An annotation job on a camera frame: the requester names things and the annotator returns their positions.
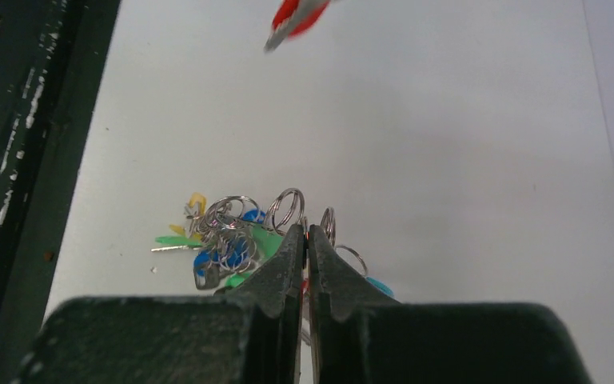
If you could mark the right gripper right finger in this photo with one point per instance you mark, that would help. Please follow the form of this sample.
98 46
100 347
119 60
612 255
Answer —
361 335

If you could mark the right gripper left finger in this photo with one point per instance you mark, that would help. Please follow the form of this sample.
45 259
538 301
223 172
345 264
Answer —
251 334

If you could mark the metal key organizer ring plate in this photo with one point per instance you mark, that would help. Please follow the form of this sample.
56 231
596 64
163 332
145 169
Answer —
233 236

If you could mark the key with red tag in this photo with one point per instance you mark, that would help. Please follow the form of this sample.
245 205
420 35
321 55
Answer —
292 19

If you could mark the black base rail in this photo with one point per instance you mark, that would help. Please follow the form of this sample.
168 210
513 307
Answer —
52 56

